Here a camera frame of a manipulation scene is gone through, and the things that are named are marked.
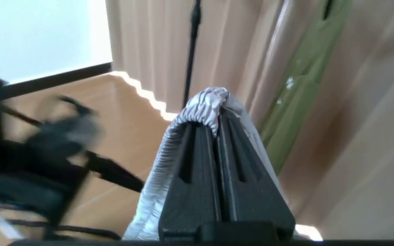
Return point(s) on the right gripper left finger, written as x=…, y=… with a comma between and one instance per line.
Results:
x=190, y=198

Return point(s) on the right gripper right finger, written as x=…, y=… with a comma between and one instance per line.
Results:
x=255, y=201

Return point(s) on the beige curtain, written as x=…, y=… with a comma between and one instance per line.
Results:
x=149, y=41

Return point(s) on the pale grey garment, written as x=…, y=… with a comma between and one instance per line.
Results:
x=159, y=171

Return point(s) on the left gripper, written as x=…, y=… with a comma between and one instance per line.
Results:
x=29, y=184

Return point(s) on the black clothes rack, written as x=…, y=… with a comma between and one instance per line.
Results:
x=193, y=41

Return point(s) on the green long-sleeved shirt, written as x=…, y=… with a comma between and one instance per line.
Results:
x=296, y=102

